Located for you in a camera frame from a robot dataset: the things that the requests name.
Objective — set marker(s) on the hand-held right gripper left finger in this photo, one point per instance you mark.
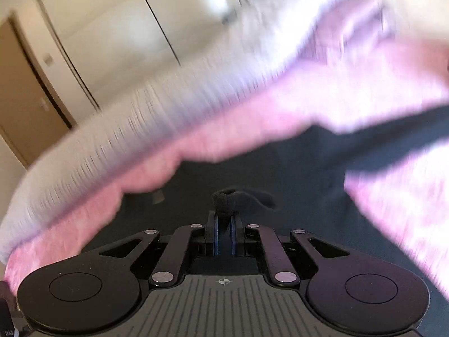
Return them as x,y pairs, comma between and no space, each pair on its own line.
215,237

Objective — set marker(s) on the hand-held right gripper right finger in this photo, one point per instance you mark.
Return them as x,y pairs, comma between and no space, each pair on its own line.
233,237

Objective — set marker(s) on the dark teal garment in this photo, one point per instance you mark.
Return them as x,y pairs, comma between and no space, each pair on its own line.
301,179

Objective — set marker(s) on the white ribbed quilt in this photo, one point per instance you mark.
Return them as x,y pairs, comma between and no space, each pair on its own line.
122,123

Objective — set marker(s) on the pink floral blanket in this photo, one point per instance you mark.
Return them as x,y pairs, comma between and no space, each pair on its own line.
315,94

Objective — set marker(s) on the brown wooden door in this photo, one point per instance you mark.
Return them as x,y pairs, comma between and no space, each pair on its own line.
28,94

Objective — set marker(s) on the white glossy wardrobe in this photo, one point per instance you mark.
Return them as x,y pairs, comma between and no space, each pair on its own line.
122,24

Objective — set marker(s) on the white wall switch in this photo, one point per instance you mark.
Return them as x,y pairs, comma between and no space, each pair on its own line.
48,59

